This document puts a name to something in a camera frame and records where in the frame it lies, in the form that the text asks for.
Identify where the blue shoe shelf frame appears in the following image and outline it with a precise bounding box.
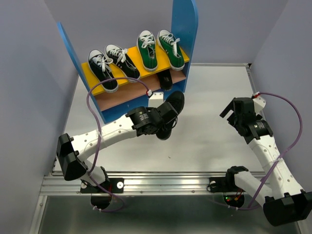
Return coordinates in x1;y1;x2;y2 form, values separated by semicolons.
57;0;198;123

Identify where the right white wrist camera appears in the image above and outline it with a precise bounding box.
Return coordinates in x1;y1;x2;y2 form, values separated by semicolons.
252;92;266;114

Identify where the black leather shoe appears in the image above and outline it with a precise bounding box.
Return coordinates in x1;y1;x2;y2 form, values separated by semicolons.
156;69;173;91

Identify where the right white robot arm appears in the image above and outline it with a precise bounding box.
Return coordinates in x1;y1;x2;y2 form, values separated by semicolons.
220;94;312;226

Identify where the black canvas sneaker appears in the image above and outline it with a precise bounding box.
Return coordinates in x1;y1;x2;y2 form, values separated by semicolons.
88;49;118;93
105;44;140;80

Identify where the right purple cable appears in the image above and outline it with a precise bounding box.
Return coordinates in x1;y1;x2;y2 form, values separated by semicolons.
229;92;303;211

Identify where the aluminium mounting rail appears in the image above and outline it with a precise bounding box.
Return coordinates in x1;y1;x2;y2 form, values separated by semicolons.
39;172;225;196

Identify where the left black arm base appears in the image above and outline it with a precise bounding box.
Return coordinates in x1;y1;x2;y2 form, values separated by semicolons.
80;176;124;194

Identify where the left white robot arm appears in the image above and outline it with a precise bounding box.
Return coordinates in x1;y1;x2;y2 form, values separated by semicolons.
56;101;179;192

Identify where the black slip-on shoe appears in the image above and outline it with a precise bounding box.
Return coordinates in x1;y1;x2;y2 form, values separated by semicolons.
156;91;185;140

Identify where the yellow upper shelf board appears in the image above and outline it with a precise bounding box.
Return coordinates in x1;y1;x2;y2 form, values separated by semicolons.
82;45;190;96

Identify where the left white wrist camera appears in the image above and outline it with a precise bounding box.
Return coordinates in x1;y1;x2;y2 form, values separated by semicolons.
148;92;164;108

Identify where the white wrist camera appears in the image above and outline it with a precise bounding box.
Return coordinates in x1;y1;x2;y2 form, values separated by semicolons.
148;92;164;108
252;92;266;114

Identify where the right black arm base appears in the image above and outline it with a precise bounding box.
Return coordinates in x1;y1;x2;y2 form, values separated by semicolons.
206;177;241;193

